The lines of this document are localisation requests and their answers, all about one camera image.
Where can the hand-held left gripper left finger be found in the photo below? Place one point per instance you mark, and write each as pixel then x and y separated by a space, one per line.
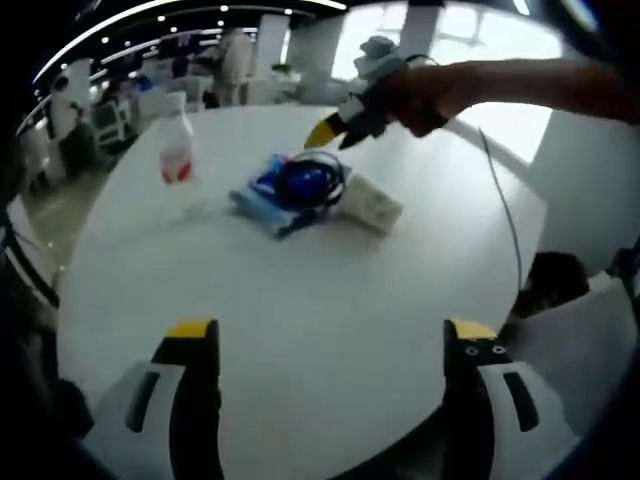
pixel 200 400

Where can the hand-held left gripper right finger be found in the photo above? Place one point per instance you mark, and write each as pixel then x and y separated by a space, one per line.
pixel 465 400

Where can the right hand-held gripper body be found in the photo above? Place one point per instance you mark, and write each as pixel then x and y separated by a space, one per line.
pixel 382 62

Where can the white paper cup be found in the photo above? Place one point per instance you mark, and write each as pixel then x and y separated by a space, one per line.
pixel 372 202

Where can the blue tissue pack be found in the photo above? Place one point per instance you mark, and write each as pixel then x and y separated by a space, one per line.
pixel 265 175

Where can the wet wipes pack blue lid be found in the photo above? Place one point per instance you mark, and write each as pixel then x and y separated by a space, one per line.
pixel 265 210

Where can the clear water bottle red label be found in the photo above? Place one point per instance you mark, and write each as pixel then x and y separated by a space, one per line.
pixel 176 145

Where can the person's right hand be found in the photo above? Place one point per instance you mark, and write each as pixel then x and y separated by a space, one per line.
pixel 422 100

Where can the potted green plant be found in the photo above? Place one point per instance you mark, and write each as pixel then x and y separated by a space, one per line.
pixel 281 67

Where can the white table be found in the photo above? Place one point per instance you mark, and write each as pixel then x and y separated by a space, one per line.
pixel 310 290

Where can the white office chair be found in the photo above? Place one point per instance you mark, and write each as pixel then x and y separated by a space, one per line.
pixel 114 122

